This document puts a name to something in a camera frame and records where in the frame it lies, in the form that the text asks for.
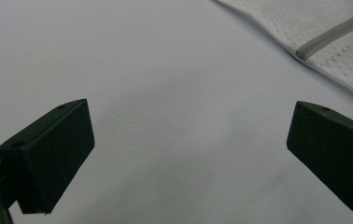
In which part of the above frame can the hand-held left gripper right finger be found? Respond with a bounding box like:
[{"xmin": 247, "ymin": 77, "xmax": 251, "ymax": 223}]
[{"xmin": 286, "ymin": 100, "xmax": 353, "ymax": 216}]

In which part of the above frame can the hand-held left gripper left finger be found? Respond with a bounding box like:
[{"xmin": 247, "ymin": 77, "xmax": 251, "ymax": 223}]
[{"xmin": 0, "ymin": 98, "xmax": 95, "ymax": 215}]

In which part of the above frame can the white mesh laundry bag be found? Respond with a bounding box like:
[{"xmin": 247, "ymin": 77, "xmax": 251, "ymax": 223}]
[{"xmin": 213, "ymin": 0, "xmax": 353, "ymax": 104}]

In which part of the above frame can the white table mat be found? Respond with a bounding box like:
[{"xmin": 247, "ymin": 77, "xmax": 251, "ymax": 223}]
[{"xmin": 0, "ymin": 0, "xmax": 353, "ymax": 224}]

